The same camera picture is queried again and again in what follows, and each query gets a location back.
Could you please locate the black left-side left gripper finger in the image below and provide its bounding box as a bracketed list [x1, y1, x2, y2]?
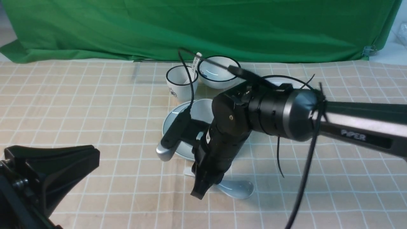
[4, 145, 100, 217]

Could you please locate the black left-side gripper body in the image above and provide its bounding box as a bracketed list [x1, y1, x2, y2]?
[1, 149, 61, 229]

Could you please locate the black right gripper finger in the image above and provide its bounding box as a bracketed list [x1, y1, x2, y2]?
[191, 173, 220, 200]

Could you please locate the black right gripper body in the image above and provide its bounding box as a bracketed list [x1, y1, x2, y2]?
[192, 82, 260, 185]

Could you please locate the white ceramic soup spoon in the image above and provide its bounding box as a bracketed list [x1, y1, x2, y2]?
[183, 168, 254, 199]

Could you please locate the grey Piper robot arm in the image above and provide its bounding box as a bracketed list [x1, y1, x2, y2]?
[1, 80, 406, 229]

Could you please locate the pale green-rimmed plate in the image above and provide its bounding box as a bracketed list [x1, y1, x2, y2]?
[162, 99, 213, 161]

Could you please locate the black-rimmed white bowl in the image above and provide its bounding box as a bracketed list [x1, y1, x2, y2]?
[197, 56, 240, 89]

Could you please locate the black-rimmed illustrated plate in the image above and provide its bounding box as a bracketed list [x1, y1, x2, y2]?
[262, 75, 313, 90]

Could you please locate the black-rimmed white cup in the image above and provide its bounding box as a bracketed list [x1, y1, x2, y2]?
[166, 65, 192, 103]

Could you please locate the white printed spoon in cup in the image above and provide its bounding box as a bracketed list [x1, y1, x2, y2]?
[192, 52, 202, 77]

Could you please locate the beige checkered tablecloth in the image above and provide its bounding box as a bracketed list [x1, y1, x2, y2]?
[0, 61, 407, 229]

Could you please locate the green backdrop cloth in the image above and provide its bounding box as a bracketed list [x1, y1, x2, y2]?
[1, 0, 401, 64]

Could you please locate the metal clip on backdrop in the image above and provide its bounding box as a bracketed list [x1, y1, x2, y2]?
[362, 45, 377, 58]

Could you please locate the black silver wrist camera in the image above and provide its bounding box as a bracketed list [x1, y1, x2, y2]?
[156, 108, 210, 162]

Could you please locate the black camera cable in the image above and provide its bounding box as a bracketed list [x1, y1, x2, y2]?
[177, 48, 328, 229]

